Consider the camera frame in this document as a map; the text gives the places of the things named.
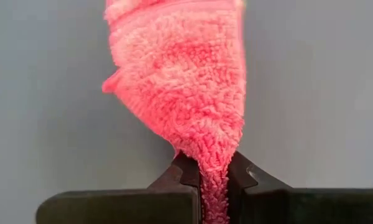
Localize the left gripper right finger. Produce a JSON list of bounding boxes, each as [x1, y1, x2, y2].
[[226, 151, 373, 224]]

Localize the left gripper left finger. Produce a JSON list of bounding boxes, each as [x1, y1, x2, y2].
[[35, 151, 201, 224]]

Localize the pink fluffy towel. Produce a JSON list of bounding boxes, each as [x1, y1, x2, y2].
[[101, 0, 247, 224]]

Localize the grey-blue table mat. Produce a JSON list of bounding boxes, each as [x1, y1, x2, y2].
[[0, 0, 373, 224]]

